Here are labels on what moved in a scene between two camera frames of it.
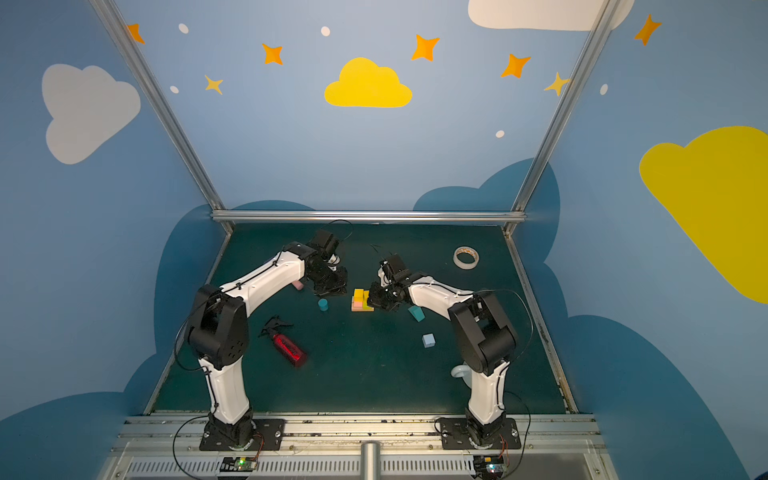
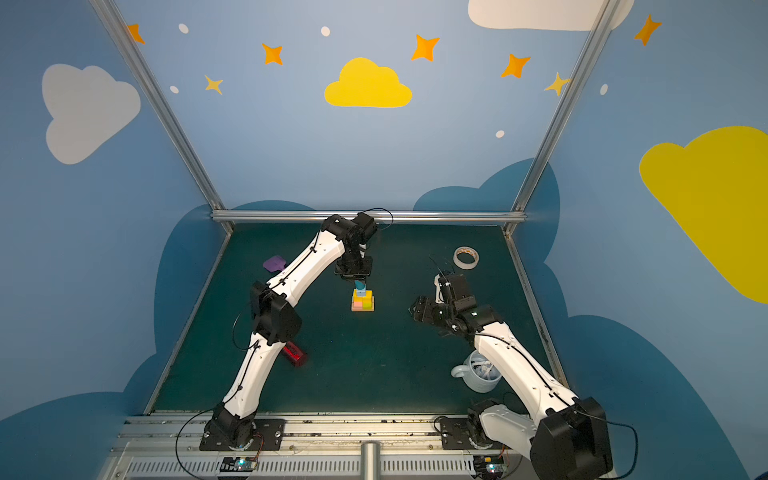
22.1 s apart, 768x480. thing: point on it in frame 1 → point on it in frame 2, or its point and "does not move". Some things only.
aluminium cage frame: x=507 y=216 does not move
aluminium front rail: x=555 y=447 does not move
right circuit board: x=489 y=466 does not move
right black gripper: x=382 y=297 → x=429 y=310
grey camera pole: x=370 y=460 does not move
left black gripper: x=330 y=280 → x=354 y=267
